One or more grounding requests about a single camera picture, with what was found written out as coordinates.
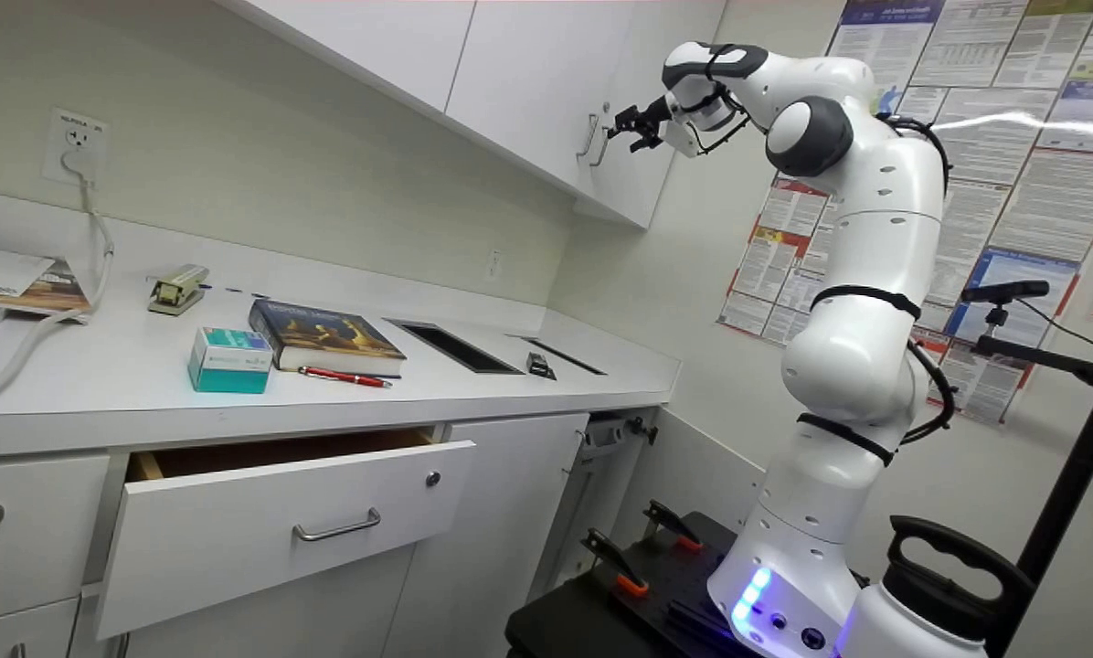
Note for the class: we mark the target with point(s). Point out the wall poster with text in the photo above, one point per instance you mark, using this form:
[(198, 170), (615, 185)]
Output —
[(1007, 87)]

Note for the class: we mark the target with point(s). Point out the grey stapler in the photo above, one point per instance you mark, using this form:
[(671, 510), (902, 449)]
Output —
[(175, 290)]

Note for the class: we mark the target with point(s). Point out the white left drawer front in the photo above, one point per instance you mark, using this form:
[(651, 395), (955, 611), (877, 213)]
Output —
[(45, 529)]

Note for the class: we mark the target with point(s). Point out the teal and white box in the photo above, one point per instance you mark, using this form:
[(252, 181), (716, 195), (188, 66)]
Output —
[(229, 363)]

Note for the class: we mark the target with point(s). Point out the white cupboard door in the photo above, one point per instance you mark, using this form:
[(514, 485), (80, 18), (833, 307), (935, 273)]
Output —
[(403, 46), (536, 70), (619, 185)]

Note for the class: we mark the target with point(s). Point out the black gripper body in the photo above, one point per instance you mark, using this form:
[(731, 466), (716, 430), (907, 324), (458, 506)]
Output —
[(651, 126)]

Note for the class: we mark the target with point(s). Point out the black clamp orange handle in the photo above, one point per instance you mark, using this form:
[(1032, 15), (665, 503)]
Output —
[(626, 578)]

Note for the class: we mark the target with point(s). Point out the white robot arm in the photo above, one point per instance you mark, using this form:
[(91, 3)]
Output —
[(782, 587)]

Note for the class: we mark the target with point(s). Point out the dark hardcover book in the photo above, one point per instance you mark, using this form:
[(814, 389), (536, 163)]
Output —
[(335, 341)]

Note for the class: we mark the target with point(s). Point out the red pen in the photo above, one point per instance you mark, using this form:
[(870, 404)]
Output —
[(343, 379)]

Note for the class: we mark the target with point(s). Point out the black clamp red handle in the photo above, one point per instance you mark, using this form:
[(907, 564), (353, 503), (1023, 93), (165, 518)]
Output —
[(662, 518)]

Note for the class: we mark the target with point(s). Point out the open white drawer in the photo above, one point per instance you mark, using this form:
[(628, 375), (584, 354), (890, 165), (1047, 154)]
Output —
[(218, 525)]

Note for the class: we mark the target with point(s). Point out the white wall outlet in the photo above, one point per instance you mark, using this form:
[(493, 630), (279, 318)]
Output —
[(74, 149)]

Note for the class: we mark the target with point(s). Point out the stack of papers and books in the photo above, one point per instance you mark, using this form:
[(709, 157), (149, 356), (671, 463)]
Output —
[(41, 288)]

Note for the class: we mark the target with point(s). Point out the black handled white device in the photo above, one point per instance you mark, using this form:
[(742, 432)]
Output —
[(913, 611)]

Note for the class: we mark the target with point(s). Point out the black small object on counter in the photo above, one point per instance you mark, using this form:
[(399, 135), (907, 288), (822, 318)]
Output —
[(537, 367)]

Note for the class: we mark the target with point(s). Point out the white lower cabinet door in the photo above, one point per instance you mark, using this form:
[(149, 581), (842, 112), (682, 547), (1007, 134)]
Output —
[(470, 578)]

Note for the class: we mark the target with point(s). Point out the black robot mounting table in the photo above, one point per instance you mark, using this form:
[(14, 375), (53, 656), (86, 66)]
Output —
[(589, 619)]

